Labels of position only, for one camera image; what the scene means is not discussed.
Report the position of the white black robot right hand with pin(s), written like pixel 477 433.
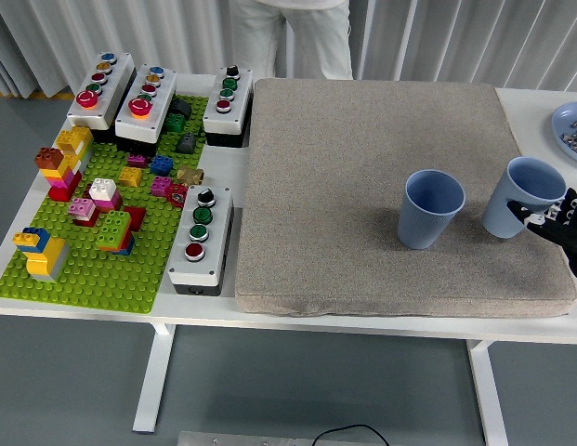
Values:
pixel 562 232

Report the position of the blue ribbed cup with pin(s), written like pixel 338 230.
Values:
pixel 499 213
pixel 423 223

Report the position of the blue plate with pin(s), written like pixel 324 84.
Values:
pixel 559 125

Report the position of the white table leg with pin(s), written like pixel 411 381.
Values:
pixel 153 381
pixel 490 395

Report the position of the white pleated curtain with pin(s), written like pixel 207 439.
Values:
pixel 432 37

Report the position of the grey-brown padded mat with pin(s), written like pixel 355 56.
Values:
pixel 325 195

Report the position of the four-button control box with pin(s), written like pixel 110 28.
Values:
pixel 238 102
pixel 219 232

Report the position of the person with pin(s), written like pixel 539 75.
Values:
pixel 260 42

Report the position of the brass pipe fitting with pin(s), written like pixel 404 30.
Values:
pixel 190 175

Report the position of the grey sloped brick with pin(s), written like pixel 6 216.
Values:
pixel 186 143

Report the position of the red valve handwheel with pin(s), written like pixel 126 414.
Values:
pixel 176 195

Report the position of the dark grey arch brick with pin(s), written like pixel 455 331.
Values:
pixel 181 107

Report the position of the dark green brick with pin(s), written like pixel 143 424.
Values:
pixel 174 123

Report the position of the magenta brick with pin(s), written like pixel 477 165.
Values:
pixel 161 186
pixel 137 160

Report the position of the five-button control box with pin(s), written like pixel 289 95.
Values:
pixel 115 79
pixel 165 93

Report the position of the green-topped brick stack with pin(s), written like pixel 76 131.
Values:
pixel 112 227

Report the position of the green studded baseplate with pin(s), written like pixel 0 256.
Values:
pixel 107 279

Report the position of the pink white red brick stack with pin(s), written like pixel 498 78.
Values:
pixel 81 207

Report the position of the yellow white brick stack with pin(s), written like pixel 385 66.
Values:
pixel 74 137

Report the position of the brown-topped brick tower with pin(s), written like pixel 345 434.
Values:
pixel 48 159

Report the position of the yellow blue grey brick stack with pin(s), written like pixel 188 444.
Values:
pixel 42 265

